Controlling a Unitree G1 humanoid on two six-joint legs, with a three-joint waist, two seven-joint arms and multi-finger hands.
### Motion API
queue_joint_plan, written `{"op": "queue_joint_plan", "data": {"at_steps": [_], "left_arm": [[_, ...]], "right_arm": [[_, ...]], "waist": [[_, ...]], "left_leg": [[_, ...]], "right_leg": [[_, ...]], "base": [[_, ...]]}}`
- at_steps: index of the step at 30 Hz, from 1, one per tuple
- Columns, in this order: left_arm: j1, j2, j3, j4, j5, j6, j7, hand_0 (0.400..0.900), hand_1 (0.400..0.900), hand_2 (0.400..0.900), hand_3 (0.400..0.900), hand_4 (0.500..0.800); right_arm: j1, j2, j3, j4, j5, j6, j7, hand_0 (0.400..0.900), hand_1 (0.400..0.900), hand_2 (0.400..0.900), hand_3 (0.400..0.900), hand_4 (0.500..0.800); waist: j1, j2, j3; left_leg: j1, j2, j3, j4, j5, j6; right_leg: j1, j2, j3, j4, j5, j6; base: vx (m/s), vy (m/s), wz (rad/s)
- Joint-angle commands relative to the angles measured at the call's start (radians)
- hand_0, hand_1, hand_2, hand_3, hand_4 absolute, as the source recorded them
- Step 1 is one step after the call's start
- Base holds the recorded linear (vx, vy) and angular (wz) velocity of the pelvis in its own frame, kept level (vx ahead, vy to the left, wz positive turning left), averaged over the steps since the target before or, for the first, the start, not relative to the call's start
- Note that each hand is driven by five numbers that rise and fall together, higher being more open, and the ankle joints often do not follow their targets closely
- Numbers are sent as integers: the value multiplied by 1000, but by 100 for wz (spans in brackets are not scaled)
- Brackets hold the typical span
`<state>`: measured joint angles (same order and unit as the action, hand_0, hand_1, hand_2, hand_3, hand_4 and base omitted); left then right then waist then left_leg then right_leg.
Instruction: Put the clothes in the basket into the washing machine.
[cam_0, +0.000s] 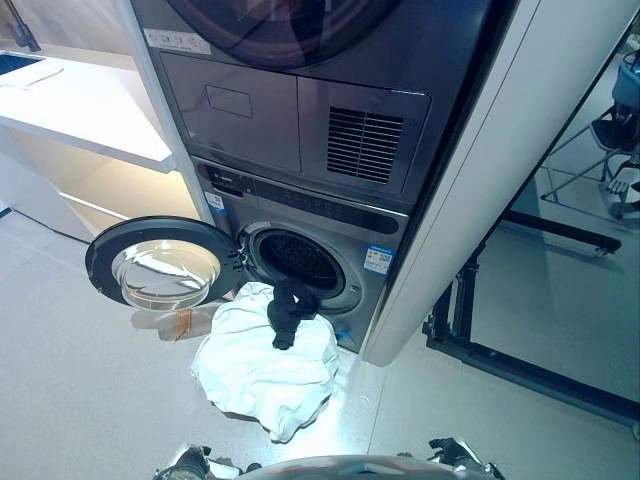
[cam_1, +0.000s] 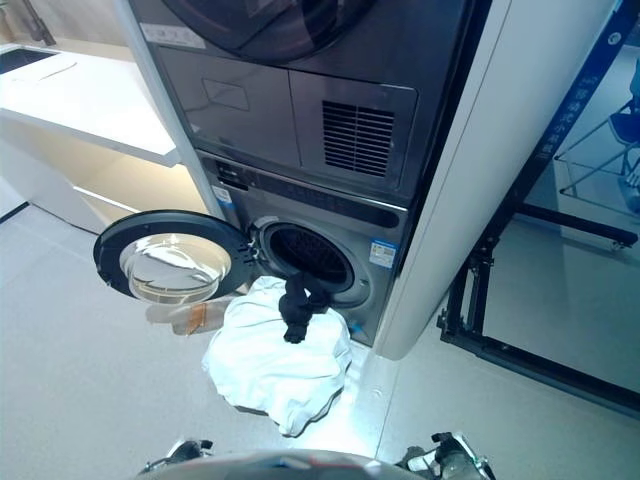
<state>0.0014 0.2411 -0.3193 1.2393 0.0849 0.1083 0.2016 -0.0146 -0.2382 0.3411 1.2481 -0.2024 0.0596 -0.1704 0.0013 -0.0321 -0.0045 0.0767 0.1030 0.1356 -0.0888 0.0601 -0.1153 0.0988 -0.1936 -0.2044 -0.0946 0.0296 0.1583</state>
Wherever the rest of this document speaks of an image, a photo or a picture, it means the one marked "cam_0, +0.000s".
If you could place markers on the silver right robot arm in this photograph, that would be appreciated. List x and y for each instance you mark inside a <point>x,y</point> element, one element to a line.
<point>462,457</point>

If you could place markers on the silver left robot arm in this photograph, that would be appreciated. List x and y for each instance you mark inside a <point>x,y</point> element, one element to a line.
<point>192,462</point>

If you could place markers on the grey front-load washing machine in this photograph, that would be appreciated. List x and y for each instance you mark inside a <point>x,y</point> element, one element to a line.
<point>380,295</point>

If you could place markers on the round washing machine door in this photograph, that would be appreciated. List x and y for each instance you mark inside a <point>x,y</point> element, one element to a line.
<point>150,265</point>

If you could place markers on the blue energy label sticker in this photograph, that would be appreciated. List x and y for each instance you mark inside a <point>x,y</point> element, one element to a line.
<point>380,256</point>

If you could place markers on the black garment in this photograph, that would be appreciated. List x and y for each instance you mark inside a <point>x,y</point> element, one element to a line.
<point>290,310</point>

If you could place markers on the small blue white sticker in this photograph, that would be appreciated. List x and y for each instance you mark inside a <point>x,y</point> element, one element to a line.
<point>217,203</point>

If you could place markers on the white cloth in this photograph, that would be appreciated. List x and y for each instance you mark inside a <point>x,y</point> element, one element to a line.
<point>265,370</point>

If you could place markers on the grey stacked dryer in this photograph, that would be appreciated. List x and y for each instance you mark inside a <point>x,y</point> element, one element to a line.
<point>260,110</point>

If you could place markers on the white cabinet side panel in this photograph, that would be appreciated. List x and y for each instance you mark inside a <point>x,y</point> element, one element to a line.
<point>475,165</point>

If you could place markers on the grey robot torso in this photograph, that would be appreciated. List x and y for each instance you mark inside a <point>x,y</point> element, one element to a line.
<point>355,469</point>

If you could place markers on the white dryer label sticker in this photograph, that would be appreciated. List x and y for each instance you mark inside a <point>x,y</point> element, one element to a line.
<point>176,41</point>

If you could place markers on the white counter shelf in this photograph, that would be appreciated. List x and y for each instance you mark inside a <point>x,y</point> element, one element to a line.
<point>85,110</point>

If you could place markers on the background robot on stand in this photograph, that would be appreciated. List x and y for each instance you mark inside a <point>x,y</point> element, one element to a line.
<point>620,130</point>

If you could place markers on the dark sink basin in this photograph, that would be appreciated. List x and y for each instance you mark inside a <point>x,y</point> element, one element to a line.
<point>15,62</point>

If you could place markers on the black faucet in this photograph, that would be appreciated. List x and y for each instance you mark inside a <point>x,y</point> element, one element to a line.
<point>22,30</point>

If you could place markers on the black metal frame stand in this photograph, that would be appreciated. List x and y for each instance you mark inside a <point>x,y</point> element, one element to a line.
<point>550,235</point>

